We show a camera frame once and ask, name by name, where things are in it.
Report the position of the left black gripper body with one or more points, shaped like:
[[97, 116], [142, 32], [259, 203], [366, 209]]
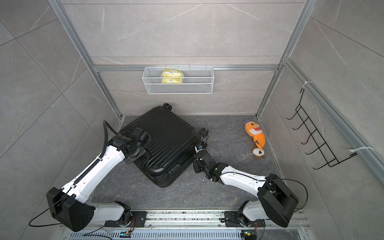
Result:
[[139, 152]]

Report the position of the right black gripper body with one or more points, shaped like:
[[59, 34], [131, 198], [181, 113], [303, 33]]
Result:
[[198, 167]]

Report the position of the black hard-shell suitcase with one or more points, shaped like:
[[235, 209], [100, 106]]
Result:
[[172, 144]]

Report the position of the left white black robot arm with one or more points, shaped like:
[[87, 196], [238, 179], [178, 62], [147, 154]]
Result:
[[68, 205]]

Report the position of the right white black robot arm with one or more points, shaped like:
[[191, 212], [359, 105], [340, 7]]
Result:
[[276, 201]]

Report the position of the orange shark plush toy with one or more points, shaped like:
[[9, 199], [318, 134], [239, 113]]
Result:
[[255, 131]]

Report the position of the yellow packet in basket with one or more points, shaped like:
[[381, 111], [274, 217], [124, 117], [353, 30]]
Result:
[[170, 76]]

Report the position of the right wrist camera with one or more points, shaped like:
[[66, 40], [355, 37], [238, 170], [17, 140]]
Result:
[[201, 146]]

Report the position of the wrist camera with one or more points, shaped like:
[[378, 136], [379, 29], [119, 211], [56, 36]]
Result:
[[201, 146], [139, 135]]

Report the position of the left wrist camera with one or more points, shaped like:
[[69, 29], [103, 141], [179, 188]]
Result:
[[139, 135]]

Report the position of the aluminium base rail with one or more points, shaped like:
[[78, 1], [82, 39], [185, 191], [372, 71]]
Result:
[[195, 225]]

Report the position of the white wire mesh basket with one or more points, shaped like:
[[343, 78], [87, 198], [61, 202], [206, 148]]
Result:
[[183, 80]]

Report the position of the black wire hook rack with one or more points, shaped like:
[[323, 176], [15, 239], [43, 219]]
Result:
[[316, 137]]

